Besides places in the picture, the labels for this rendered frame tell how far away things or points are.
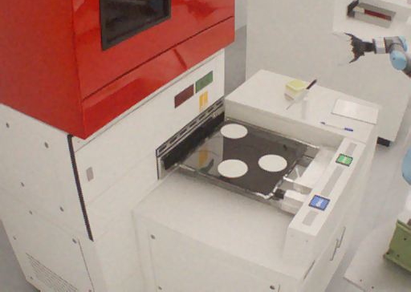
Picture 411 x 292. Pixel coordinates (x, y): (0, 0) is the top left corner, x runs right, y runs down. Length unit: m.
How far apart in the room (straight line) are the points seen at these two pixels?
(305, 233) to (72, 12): 0.87
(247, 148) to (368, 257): 0.64
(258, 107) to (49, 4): 1.05
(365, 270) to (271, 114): 0.78
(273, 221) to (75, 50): 0.86
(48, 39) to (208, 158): 0.80
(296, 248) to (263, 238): 0.16
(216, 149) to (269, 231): 0.40
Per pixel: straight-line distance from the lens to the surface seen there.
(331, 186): 1.53
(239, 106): 1.93
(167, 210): 1.61
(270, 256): 1.46
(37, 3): 1.20
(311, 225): 1.37
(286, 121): 1.86
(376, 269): 1.48
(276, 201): 1.61
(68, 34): 1.12
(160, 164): 1.65
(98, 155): 1.38
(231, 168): 1.66
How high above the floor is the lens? 1.88
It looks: 33 degrees down
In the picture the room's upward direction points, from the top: straight up
